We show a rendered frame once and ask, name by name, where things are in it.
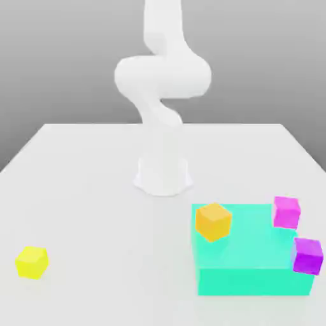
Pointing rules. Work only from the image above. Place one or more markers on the small magenta cube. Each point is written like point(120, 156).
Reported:
point(286, 213)

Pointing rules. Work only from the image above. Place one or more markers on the small purple cube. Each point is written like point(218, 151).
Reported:
point(307, 256)

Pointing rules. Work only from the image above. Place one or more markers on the small orange cube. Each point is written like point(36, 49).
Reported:
point(213, 222)

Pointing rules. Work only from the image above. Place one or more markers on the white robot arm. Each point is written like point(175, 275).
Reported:
point(163, 76)

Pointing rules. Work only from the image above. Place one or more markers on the small yellow cube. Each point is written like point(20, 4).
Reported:
point(32, 262)

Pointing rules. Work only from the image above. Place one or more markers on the large turquoise box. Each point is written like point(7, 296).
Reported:
point(254, 254)

